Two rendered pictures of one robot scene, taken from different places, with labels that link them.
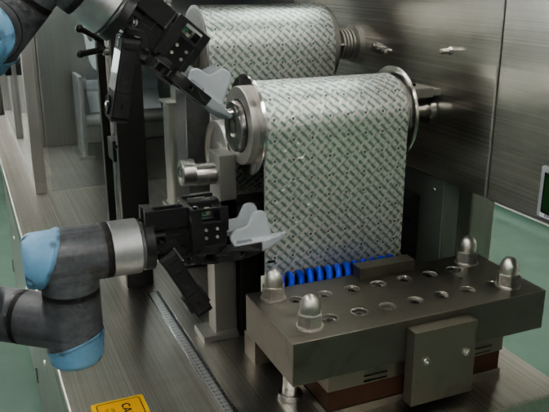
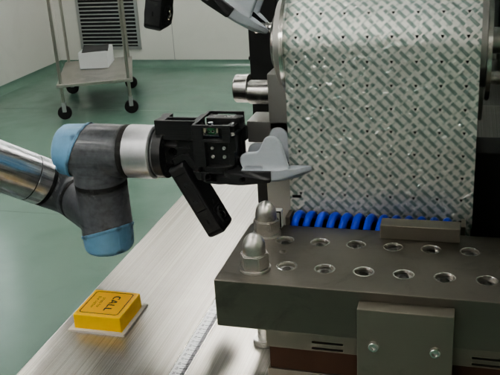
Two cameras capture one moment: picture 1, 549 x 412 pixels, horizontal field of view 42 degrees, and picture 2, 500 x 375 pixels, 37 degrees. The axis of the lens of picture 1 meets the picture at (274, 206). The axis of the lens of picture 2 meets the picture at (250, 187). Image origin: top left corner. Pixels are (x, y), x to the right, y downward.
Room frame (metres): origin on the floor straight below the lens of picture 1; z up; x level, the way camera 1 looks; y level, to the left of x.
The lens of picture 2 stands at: (0.23, -0.55, 1.43)
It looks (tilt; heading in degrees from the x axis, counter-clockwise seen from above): 21 degrees down; 40
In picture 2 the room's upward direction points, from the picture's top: 4 degrees counter-clockwise
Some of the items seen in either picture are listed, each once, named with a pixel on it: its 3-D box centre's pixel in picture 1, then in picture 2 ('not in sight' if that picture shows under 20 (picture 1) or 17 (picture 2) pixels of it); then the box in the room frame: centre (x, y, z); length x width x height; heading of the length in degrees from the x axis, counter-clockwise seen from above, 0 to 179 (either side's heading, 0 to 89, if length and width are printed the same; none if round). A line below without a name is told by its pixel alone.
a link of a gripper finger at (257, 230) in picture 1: (259, 229); (274, 157); (0.96, 0.02, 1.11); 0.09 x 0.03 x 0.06; 112
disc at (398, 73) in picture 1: (391, 112); (489, 40); (1.13, -0.19, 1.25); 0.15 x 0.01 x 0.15; 23
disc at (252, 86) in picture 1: (247, 124); (292, 42); (1.03, 0.04, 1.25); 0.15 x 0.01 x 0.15; 23
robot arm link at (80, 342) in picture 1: (63, 323); (100, 211); (0.87, 0.29, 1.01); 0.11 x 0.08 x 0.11; 75
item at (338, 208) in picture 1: (336, 214); (379, 157); (1.03, -0.09, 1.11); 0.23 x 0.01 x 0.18; 113
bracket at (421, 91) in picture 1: (416, 89); not in sight; (1.15, -0.23, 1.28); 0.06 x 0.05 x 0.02; 113
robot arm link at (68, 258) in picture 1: (67, 257); (96, 152); (0.87, 0.27, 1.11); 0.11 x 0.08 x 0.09; 113
